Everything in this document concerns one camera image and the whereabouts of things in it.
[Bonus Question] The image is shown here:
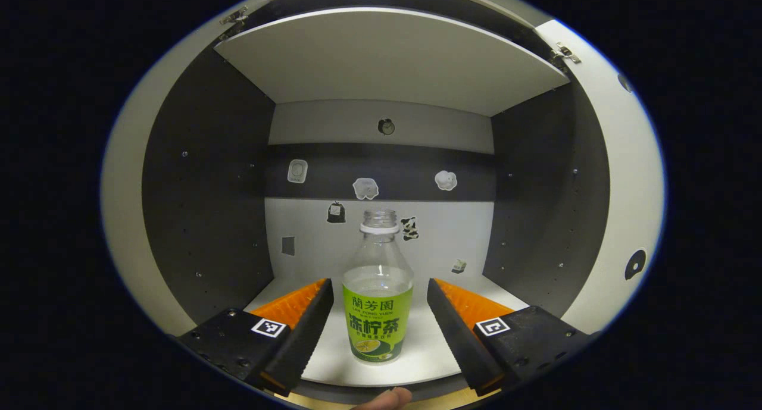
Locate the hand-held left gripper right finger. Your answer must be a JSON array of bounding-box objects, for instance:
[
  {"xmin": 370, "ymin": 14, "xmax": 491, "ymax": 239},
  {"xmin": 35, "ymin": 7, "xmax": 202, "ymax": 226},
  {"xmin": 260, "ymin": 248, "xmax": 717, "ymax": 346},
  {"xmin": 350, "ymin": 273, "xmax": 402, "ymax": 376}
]
[{"xmin": 427, "ymin": 278, "xmax": 590, "ymax": 397}]

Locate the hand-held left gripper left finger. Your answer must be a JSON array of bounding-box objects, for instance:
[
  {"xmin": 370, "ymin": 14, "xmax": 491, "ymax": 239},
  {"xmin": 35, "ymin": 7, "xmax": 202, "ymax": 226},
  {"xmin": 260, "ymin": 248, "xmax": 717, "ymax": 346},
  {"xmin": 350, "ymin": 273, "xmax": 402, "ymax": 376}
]
[{"xmin": 177, "ymin": 278, "xmax": 334, "ymax": 397}]

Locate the clear bottle with green label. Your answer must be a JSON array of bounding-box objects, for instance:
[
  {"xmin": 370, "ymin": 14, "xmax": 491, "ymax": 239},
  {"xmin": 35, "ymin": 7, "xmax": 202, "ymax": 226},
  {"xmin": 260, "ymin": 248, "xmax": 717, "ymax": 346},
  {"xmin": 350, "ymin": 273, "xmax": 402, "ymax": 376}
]
[{"xmin": 342, "ymin": 209, "xmax": 414, "ymax": 364}]

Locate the white cabinet door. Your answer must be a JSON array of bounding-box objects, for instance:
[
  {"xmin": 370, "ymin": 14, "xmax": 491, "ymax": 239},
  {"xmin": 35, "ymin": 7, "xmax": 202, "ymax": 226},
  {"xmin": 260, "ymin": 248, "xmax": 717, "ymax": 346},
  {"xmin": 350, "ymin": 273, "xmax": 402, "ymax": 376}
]
[
  {"xmin": 536, "ymin": 20, "xmax": 665, "ymax": 335},
  {"xmin": 101, "ymin": 23, "xmax": 239, "ymax": 337}
]

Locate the white and grey cabinet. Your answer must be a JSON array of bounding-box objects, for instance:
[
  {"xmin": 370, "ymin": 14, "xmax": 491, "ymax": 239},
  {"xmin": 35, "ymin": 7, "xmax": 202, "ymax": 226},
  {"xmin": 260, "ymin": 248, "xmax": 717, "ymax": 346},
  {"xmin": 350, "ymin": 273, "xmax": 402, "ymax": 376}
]
[{"xmin": 142, "ymin": 0, "xmax": 611, "ymax": 406}]

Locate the white cabinet shelf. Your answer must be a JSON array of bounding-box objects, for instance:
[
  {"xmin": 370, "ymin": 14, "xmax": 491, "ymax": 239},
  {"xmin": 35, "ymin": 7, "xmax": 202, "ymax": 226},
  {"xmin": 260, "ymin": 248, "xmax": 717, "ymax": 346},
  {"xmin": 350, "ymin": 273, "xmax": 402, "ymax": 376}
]
[{"xmin": 214, "ymin": 7, "xmax": 570, "ymax": 118}]

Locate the metal right door hinge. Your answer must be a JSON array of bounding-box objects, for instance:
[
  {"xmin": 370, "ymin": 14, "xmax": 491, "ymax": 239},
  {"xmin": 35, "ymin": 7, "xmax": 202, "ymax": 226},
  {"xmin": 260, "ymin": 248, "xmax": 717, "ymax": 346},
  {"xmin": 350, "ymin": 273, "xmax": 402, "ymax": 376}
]
[{"xmin": 551, "ymin": 42, "xmax": 582, "ymax": 64}]

